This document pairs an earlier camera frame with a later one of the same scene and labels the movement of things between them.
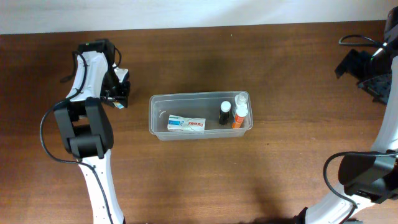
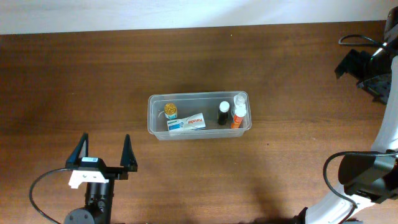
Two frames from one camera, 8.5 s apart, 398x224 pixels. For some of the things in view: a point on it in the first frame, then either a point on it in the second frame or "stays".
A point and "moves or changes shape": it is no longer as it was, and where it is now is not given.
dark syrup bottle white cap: [224, 115] stays
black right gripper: [363, 73] stays
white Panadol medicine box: [186, 124] moves or changes shape
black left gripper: [120, 91] -> [116, 171]
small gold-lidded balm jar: [118, 104] -> [170, 111]
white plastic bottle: [241, 98] stays
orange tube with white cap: [242, 110] stays
